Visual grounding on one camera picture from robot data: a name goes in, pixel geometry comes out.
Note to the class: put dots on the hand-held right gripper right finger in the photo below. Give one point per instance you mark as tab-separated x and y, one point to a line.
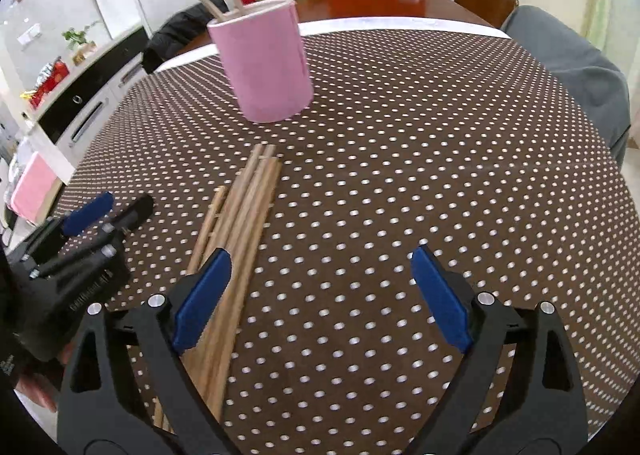
440	295

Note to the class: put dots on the white wall switch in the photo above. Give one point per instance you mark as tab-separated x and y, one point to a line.
29	35

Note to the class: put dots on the pink cylindrical holder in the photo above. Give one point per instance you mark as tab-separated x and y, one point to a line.
265	65

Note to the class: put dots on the grey jacket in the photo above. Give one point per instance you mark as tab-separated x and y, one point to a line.
565	65

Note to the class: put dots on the brown polka dot tablecloth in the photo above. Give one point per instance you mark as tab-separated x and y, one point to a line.
400	160

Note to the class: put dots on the white table cover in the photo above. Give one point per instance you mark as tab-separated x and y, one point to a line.
400	25

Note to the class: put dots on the black and white cabinet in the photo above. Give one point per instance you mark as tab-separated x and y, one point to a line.
80	95

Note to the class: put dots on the bunch of wooden chopsticks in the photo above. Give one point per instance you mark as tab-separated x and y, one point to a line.
245	235

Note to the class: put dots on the pink cushion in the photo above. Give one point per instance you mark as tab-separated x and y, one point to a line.
32	187

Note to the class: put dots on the black jacket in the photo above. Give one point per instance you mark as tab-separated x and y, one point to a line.
175	35

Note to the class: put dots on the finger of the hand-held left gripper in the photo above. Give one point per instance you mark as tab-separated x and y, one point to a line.
90	212
135	212

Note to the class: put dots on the potted green plant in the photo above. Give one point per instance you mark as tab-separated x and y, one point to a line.
77	37

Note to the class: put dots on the green curtain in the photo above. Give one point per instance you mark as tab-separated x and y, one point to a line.
600	5

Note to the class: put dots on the brown wooden chair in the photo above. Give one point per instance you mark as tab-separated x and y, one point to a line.
480	0

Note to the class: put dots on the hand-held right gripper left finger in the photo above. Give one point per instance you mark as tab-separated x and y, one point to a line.
205	295

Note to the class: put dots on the red gift box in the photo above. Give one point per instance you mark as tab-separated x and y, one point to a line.
47	82

